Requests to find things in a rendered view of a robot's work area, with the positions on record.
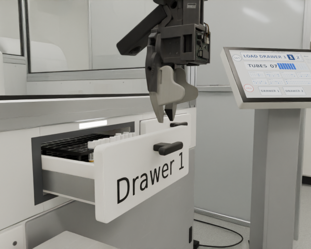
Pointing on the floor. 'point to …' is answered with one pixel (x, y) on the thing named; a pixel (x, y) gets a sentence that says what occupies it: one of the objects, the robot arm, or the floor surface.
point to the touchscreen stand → (274, 178)
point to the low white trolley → (72, 242)
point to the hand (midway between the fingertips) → (162, 113)
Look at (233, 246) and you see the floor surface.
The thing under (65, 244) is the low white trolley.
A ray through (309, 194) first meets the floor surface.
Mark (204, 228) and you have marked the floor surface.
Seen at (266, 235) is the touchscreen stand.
